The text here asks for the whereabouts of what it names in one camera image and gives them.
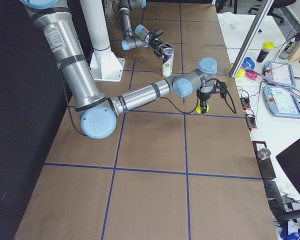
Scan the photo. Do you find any dark bottle yellow lid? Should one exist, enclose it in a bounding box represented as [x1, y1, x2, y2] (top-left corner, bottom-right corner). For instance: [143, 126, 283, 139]
[256, 41, 275, 63]

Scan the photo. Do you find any clear tennis ball can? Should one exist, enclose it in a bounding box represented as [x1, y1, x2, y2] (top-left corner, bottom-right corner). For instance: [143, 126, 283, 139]
[162, 47, 175, 77]

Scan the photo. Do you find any black computer monitor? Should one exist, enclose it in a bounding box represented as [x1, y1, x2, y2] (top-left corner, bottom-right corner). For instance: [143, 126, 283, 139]
[276, 139, 300, 194]

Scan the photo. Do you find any blue teach pendant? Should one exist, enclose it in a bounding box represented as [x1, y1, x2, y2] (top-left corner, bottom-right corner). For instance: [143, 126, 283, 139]
[263, 60, 296, 88]
[263, 85, 300, 119]

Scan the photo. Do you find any spare tennis ball on desk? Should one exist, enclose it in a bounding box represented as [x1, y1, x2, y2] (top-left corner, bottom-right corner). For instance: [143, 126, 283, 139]
[236, 69, 246, 78]

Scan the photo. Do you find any pink cloth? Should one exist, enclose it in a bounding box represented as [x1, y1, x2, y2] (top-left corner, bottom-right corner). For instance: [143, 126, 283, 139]
[244, 69, 258, 81]

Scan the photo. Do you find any metal reacher grabber stick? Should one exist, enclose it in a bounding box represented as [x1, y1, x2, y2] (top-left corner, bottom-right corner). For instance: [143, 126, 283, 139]
[240, 66, 300, 99]

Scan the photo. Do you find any small metal cup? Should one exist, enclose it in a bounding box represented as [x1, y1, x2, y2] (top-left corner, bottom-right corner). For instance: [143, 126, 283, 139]
[256, 147, 271, 160]

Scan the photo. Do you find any aluminium frame post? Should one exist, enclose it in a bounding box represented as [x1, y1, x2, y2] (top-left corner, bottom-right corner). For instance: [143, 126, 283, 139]
[229, 0, 274, 77]

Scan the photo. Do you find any blue cloth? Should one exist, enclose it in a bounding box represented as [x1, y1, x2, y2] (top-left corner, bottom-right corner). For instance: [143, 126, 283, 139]
[242, 57, 256, 69]

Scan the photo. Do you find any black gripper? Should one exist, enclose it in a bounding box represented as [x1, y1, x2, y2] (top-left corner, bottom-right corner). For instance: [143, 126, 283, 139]
[198, 91, 213, 114]
[149, 38, 165, 57]

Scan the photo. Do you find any far blue teach pendant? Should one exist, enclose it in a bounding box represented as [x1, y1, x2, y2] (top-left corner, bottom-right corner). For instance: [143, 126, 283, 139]
[263, 60, 296, 88]

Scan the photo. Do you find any near blue teach pendant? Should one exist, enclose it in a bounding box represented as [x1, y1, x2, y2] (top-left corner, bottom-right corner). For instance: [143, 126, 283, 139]
[263, 85, 300, 119]

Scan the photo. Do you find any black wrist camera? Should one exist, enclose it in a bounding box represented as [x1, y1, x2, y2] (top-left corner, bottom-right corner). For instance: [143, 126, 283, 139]
[213, 80, 227, 100]
[153, 29, 164, 38]

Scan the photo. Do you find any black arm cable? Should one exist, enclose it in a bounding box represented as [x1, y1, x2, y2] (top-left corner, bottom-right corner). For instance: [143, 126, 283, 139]
[158, 77, 238, 116]

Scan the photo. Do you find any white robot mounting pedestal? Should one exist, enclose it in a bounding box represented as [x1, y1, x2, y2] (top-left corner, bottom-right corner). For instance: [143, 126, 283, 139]
[80, 0, 125, 82]

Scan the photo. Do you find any black orange connector block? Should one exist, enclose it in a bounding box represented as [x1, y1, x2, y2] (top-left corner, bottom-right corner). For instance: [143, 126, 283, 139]
[240, 96, 251, 110]
[244, 113, 257, 131]

